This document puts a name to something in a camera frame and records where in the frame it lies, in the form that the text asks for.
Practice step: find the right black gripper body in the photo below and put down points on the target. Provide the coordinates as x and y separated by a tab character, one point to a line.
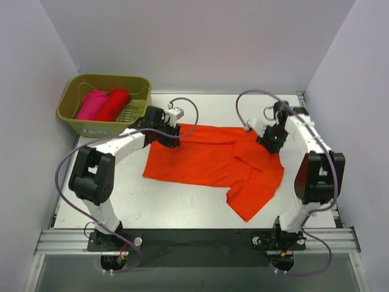
268	143

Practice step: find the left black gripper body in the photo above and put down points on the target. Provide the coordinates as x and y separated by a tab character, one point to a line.
169	137

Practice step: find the orange t shirt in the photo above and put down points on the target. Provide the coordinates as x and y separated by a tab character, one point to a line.
221	157

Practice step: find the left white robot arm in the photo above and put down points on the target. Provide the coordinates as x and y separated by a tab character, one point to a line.
92	177

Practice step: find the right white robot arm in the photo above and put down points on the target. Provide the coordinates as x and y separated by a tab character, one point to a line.
319	178

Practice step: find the rolled red t shirt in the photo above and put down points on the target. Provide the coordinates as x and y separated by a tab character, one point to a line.
118	98

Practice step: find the rolled pink t shirt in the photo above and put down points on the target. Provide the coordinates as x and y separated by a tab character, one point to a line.
91	104

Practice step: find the olive green plastic basket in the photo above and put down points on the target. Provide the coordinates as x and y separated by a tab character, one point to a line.
139	89

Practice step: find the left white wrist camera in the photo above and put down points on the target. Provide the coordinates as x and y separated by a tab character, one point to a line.
173	114

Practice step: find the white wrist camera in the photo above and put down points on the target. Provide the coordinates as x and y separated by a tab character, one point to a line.
173	114
257	125

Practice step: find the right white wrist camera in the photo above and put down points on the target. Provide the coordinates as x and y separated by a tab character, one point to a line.
257	125

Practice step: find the aluminium front rail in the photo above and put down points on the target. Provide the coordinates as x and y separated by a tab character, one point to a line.
73	241

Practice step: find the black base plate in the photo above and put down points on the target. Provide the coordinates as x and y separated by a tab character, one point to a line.
215	248

